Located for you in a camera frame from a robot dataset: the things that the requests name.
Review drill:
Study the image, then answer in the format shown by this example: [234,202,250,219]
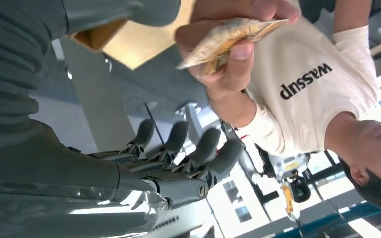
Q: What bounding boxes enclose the blue metal rail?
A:
[272,201,381,238]

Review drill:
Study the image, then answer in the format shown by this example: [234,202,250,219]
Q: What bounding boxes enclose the white desk leg panel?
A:
[60,36,137,154]

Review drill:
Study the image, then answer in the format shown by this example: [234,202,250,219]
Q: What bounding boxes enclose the grey machine with yellow part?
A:
[257,144,313,218]

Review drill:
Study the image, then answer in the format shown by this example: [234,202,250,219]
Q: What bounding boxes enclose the ribbed grey right arm sleeve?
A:
[0,0,69,139]

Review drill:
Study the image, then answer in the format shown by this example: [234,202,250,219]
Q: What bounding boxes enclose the person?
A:
[174,0,381,213]

